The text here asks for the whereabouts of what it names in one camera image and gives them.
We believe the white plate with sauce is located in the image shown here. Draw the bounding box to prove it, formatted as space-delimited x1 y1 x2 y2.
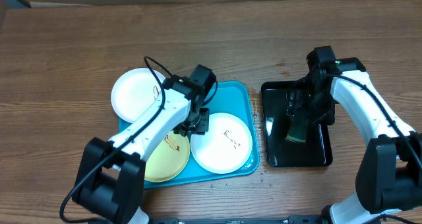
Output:
111 68 161 123

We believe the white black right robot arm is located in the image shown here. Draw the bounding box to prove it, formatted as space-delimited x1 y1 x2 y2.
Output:
286 46 421 223

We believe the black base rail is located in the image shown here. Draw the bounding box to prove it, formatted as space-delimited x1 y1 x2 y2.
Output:
148 215 329 224

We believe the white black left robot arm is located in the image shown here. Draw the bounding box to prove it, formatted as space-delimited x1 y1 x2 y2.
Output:
66 65 216 223

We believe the yellow plate with sauce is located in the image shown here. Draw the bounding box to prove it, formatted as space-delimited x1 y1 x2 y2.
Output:
145 132 191 182

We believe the black plastic tray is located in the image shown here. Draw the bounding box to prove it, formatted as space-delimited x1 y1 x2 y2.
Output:
261 81 333 167

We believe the yellow green scrub sponge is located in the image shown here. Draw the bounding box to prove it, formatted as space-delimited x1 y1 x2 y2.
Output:
286 113 309 143

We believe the teal plastic tray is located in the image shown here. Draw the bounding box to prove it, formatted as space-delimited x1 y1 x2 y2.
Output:
117 80 260 190

